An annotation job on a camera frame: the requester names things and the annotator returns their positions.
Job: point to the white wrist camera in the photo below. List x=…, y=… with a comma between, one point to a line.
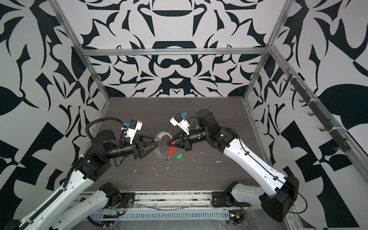
x=133, y=129
x=181, y=121

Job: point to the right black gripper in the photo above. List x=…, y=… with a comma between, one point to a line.
x=187, y=143

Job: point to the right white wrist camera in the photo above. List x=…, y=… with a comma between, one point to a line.
x=181, y=121

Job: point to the white slotted cable duct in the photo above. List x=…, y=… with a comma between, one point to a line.
x=130, y=215

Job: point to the small circuit board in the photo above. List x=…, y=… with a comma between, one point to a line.
x=236, y=216

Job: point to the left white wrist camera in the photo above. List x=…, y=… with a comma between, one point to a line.
x=133, y=129

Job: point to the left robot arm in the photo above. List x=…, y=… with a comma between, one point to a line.
x=55, y=213

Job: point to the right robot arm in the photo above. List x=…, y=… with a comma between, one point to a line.
x=276, y=193

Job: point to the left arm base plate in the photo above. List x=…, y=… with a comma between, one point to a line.
x=125, y=200

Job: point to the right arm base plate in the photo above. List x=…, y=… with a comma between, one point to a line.
x=223, y=200

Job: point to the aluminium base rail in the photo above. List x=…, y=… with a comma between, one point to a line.
x=172, y=197

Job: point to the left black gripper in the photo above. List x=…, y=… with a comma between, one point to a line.
x=137, y=150

